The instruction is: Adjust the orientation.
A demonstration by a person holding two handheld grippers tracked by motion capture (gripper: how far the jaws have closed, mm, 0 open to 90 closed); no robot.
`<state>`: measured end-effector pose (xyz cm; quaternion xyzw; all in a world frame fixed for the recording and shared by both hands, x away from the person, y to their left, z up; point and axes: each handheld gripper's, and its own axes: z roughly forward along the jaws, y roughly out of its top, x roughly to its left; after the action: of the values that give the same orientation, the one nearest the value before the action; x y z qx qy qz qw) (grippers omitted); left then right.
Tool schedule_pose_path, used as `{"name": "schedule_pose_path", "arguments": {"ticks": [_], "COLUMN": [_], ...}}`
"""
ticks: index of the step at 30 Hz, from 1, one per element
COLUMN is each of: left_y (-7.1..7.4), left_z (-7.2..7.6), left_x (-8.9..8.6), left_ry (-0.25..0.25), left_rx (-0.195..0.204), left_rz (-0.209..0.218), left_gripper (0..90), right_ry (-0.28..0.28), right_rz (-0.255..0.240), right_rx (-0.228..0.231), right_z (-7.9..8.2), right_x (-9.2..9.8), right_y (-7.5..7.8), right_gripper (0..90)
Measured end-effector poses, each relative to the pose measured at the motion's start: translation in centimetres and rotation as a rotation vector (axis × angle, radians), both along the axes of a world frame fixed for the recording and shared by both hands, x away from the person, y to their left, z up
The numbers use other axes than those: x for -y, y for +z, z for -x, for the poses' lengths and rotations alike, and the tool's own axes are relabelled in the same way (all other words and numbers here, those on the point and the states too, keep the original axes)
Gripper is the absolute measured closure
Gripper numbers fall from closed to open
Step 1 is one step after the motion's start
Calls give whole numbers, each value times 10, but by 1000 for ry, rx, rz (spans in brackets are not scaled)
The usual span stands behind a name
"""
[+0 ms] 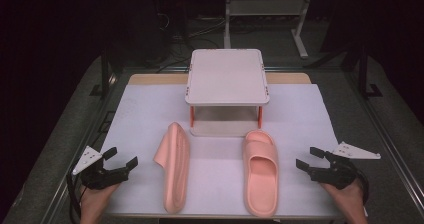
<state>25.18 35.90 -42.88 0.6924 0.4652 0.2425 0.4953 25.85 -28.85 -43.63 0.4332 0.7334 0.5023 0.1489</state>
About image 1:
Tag white table cloth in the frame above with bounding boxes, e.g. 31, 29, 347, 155
99, 83, 345, 219

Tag person's left hand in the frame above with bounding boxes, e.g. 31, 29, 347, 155
79, 183, 121, 224

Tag white shoe rack orange posts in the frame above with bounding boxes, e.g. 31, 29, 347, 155
184, 48, 271, 138

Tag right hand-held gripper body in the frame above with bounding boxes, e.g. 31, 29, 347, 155
308, 141, 382, 191

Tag white metal stand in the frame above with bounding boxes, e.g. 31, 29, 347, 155
223, 0, 316, 59

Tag black metal stand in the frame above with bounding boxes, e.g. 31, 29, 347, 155
357, 46, 384, 100
88, 48, 116, 100

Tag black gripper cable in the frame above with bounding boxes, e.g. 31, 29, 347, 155
65, 169, 84, 224

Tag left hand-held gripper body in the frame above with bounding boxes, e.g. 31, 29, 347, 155
71, 145, 130, 191

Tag grey metal rail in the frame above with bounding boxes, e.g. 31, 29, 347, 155
41, 73, 118, 224
344, 71, 424, 215

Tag person's right hand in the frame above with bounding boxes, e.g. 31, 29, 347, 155
319, 179, 368, 224

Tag black floor cable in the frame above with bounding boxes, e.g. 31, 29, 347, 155
154, 55, 193, 74

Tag pink slipper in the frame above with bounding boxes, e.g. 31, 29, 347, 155
241, 129, 280, 218
153, 121, 192, 215

